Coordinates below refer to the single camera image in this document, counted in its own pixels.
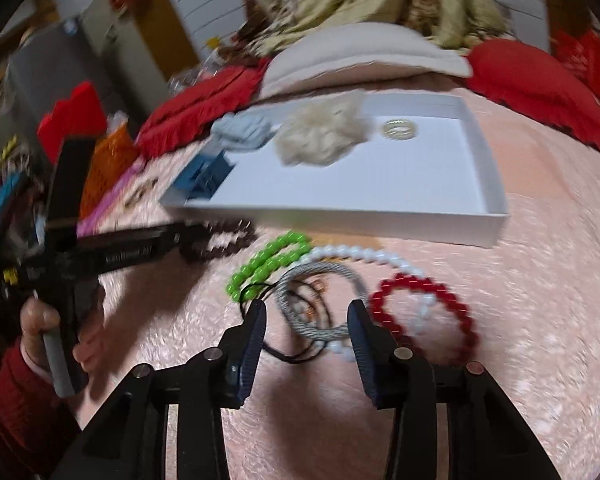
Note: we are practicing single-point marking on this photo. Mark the red box in basket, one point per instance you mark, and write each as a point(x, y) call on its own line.
point(79, 115)

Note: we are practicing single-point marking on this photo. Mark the light blue fluffy scrunchie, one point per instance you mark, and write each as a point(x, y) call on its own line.
point(242, 132)

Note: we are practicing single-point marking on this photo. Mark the grey refrigerator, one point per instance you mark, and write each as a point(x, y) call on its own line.
point(57, 58)

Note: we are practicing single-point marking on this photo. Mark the blue hair claw clip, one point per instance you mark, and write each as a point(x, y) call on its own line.
point(203, 175)

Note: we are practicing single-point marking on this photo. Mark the purple floral sheet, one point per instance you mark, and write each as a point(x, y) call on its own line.
point(89, 225)

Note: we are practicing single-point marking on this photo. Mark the white shallow tray box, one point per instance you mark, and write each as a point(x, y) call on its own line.
point(427, 173)

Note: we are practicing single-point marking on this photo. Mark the white pillow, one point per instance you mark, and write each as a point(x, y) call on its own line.
point(355, 54)

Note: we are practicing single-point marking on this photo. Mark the pink quilted bedspread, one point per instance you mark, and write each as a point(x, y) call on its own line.
point(534, 299)

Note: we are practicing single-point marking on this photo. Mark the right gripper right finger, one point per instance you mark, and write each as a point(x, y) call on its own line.
point(384, 375)

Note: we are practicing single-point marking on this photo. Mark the red frilled cushion right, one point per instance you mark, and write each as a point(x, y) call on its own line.
point(535, 84)

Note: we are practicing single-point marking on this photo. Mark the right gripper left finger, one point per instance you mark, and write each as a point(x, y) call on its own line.
point(242, 345)

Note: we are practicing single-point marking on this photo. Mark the red sleeve forearm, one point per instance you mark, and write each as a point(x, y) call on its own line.
point(36, 427)

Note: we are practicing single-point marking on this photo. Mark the orange plastic basket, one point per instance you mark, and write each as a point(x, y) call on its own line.
point(113, 155)

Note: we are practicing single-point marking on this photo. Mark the red frilled cushion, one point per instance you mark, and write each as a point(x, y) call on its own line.
point(184, 118)
point(535, 84)

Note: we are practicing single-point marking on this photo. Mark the red frilled cushion left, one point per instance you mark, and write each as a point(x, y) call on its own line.
point(184, 118)

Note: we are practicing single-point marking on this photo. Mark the cream fluffy scrunchie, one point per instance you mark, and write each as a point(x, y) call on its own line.
point(321, 132)

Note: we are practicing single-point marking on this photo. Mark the red shopping bag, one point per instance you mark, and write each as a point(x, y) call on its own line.
point(580, 55)

